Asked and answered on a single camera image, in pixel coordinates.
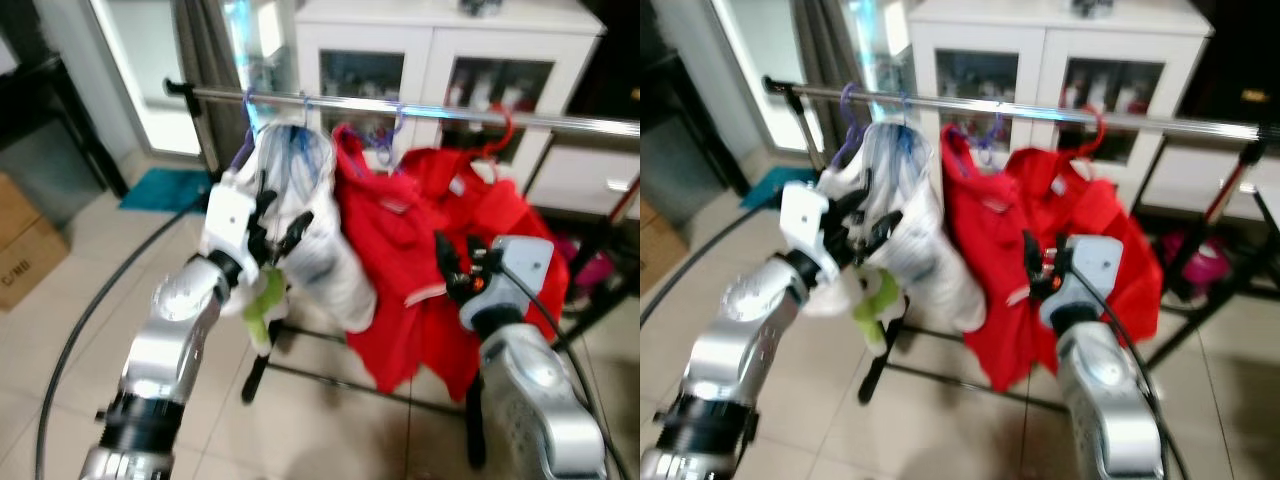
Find red clothes hanger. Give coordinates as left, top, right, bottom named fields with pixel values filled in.
left=1060, top=105, right=1109, bottom=161
left=470, top=105, right=517, bottom=161

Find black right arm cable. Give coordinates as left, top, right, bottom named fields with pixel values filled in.
left=498, top=262, right=633, bottom=480
left=1073, top=262, right=1191, bottom=480

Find blue clothes hanger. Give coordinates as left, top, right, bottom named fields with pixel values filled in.
left=278, top=95, right=323, bottom=179
left=890, top=95, right=919, bottom=176

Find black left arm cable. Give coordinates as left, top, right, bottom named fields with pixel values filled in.
left=640, top=205, right=791, bottom=326
left=33, top=205, right=211, bottom=480

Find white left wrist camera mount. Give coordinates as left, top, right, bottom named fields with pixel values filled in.
left=780, top=182, right=843, bottom=263
left=202, top=186, right=263, bottom=263

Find teal floor mat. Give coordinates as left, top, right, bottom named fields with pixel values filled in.
left=740, top=165, right=817, bottom=211
left=120, top=168, right=213, bottom=213

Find printed brown cardboard box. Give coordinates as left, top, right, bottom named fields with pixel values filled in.
left=640, top=200, right=667, bottom=297
left=0, top=215, right=69, bottom=311

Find red polo shirt white trim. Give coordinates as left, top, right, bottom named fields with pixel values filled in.
left=330, top=125, right=453, bottom=396
left=940, top=125, right=1053, bottom=393

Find grey curtain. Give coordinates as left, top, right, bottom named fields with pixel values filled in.
left=175, top=0, right=251, bottom=173
left=795, top=0, right=871, bottom=166

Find black side table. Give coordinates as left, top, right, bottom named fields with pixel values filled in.
left=0, top=55, right=127, bottom=197
left=640, top=50, right=747, bottom=197

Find pink plastic object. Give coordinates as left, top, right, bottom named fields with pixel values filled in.
left=1160, top=232, right=1233, bottom=297
left=560, top=235, right=617, bottom=293

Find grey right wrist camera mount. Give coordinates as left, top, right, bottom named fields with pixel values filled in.
left=490, top=236, right=556, bottom=311
left=1060, top=235, right=1123, bottom=303

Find metal clothes rack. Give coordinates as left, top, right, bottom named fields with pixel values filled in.
left=763, top=75, right=1280, bottom=416
left=165, top=78, right=640, bottom=471

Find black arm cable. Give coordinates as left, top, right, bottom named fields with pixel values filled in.
left=1073, top=262, right=1191, bottom=480
left=640, top=205, right=791, bottom=326
left=33, top=205, right=211, bottom=480
left=498, top=262, right=633, bottom=480

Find white-framed glass door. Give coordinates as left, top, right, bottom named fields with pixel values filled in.
left=655, top=0, right=801, bottom=157
left=60, top=0, right=203, bottom=161

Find white glass-door cabinet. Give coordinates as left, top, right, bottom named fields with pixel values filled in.
left=295, top=0, right=640, bottom=219
left=905, top=0, right=1280, bottom=223

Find white jeans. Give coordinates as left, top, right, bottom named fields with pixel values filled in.
left=255, top=120, right=379, bottom=336
left=860, top=120, right=986, bottom=336

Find plain red polo shirt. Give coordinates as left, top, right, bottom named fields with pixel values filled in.
left=400, top=145, right=571, bottom=403
left=1005, top=145, right=1166, bottom=373

